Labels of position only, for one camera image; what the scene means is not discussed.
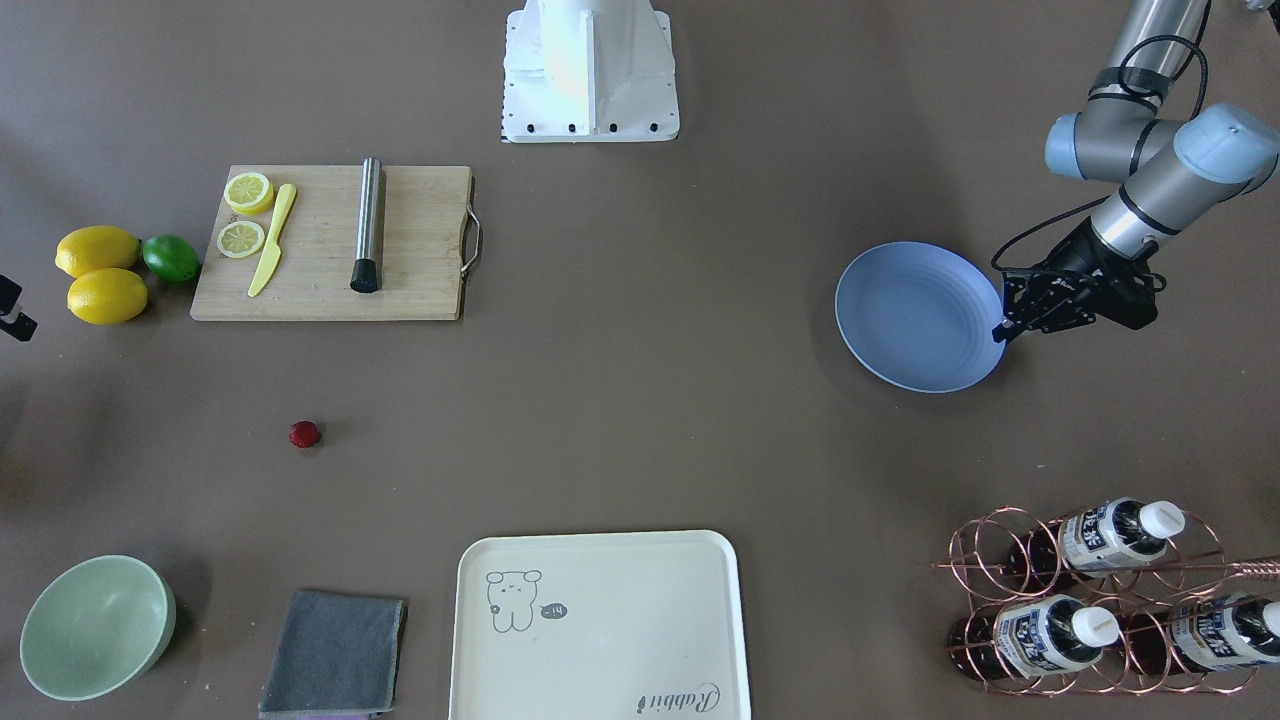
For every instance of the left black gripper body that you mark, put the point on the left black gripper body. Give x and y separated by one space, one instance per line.
1079 255

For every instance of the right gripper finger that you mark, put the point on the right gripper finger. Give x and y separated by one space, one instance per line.
14 322

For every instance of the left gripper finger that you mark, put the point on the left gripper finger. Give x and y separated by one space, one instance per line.
1056 310
1016 286

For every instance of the blue plate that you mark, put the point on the blue plate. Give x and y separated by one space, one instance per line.
919 317

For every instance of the red strawberry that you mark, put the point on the red strawberry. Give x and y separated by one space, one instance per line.
305 434

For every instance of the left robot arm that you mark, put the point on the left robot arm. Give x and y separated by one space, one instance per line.
1168 174

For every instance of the yellow lemon lower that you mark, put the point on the yellow lemon lower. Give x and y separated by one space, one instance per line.
107 296

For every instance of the yellow lemon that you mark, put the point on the yellow lemon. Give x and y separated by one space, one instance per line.
96 247
107 296

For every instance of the yellow lemon upper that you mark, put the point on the yellow lemon upper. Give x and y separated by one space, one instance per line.
96 247

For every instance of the green lime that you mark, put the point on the green lime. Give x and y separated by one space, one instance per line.
170 258

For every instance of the bottle white cap top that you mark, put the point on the bottle white cap top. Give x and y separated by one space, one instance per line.
1120 534

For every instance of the bottle white cap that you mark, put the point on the bottle white cap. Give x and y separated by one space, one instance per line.
1055 635
1120 534
1228 633

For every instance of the lemon slice lower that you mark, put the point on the lemon slice lower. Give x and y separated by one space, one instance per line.
240 239

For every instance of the lemon slice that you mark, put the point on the lemon slice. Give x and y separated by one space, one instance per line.
240 239
249 193

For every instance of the yellow plastic knife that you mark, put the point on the yellow plastic knife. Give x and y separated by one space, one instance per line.
271 253

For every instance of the lemon slice upper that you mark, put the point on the lemon slice upper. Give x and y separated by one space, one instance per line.
249 193

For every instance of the green bowl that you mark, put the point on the green bowl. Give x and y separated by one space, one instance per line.
97 627

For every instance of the bottle white cap middle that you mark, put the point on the bottle white cap middle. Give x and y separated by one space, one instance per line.
1055 635

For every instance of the steel muddler black tip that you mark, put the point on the steel muddler black tip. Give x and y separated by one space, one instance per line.
366 273

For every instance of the wooden cutting board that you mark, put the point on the wooden cutting board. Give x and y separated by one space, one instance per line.
422 255

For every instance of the grey folded cloth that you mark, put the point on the grey folded cloth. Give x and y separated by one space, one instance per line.
337 656

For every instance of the cream rabbit tray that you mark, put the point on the cream rabbit tray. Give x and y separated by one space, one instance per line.
636 625

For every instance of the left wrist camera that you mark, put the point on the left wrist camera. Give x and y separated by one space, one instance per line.
1128 299

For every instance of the copper wire bottle rack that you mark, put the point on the copper wire bottle rack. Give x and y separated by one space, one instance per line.
988 558

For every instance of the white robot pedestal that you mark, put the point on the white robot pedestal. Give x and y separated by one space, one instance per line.
589 72

